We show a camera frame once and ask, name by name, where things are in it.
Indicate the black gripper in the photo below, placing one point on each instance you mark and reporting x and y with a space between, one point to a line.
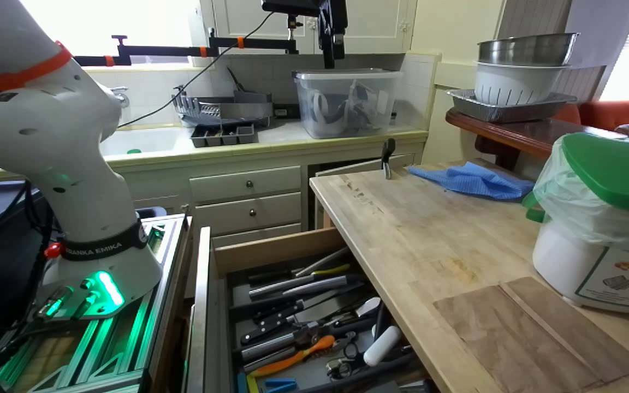
333 17

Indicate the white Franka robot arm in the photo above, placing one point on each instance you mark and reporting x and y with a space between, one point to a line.
54 139

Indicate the wooden drawer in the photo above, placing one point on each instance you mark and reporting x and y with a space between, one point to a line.
272 251

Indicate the clear plastic storage bin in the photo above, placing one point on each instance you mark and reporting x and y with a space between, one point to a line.
348 106

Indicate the black dish rack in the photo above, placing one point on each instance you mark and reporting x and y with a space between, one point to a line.
228 107

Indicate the dark compartment tray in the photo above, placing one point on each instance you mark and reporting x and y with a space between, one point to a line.
223 134

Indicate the cream base cabinet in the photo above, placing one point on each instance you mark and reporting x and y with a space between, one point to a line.
250 186

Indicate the metal baking tray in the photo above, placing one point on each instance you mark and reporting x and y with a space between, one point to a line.
503 109

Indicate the white colander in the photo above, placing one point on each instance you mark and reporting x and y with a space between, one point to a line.
514 83

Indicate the metal mixing bowl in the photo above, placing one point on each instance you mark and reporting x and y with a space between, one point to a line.
525 48

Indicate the blue cloth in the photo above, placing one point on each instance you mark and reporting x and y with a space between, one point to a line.
476 180

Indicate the dark wood side table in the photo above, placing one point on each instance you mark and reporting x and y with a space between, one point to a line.
518 139

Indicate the yellow tipped metal tool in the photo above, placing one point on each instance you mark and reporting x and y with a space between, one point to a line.
327 272

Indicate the red orange pot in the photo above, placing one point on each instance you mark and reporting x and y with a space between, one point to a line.
612 115

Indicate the green bucket lid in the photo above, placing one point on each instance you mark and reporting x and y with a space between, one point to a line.
622 171

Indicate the white green-lidded container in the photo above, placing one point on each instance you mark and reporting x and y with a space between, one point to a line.
584 247

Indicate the grey cutlery tray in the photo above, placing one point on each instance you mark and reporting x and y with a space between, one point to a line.
307 372

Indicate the blue plastic utensil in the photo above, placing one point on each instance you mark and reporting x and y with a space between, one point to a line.
279 385

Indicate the dark wood veneer board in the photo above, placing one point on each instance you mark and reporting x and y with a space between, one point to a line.
513 341
584 328

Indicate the black camera clamp stand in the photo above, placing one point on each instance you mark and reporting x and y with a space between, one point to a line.
388 155

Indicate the black mount bar orange clamps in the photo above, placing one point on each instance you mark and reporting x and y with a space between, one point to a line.
170 51

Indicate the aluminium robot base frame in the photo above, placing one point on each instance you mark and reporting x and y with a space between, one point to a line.
122 334

